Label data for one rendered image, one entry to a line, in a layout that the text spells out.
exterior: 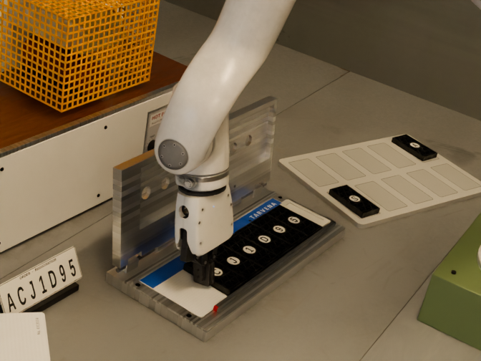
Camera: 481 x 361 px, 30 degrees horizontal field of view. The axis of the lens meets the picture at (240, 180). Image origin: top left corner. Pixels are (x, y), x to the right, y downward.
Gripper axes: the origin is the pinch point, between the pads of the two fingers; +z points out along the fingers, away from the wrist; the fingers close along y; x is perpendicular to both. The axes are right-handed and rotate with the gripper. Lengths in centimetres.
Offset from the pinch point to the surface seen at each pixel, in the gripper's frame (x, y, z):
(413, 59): 65, 225, 24
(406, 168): -3, 70, 4
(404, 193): -8, 60, 5
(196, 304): -1.9, -4.6, 3.2
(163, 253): 10.2, 2.2, 0.7
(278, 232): -0.4, 21.8, 1.5
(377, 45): 81, 224, 21
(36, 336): 0.9, -35.1, -5.8
